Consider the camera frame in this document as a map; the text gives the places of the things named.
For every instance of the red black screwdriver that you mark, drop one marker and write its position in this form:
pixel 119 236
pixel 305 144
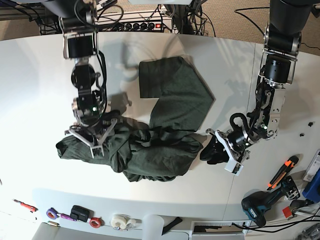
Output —
pixel 31 208

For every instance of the white paper roll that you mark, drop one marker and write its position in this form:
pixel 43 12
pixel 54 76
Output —
pixel 152 227

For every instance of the orange black utility knife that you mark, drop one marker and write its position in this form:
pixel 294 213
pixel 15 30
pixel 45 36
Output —
pixel 282 172

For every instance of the dark green t-shirt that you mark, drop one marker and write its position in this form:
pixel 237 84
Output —
pixel 165 148

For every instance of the clear tape dispenser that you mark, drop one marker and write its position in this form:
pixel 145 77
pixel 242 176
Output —
pixel 122 222

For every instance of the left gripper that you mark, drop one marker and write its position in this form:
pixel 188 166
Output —
pixel 227 147

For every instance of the purple tape roll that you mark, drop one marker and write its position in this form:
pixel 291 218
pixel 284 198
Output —
pixel 52 213

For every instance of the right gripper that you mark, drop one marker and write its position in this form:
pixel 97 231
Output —
pixel 94 137

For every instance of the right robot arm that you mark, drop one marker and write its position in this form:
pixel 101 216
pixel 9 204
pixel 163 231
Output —
pixel 78 24

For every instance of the red tape roll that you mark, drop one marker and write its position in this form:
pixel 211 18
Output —
pixel 95 222

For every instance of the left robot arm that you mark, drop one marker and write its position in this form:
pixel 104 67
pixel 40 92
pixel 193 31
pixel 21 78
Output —
pixel 282 42

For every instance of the black power strip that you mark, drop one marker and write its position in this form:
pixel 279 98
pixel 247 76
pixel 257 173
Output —
pixel 153 27

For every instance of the black action camera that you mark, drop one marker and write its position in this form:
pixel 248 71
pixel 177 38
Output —
pixel 79 213

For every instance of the teal black cordless drill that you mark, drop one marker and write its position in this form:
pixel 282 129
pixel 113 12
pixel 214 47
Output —
pixel 258 203

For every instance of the blue box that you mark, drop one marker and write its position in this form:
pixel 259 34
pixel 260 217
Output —
pixel 312 189

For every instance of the red square tag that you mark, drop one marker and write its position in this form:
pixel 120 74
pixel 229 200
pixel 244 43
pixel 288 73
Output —
pixel 287 212

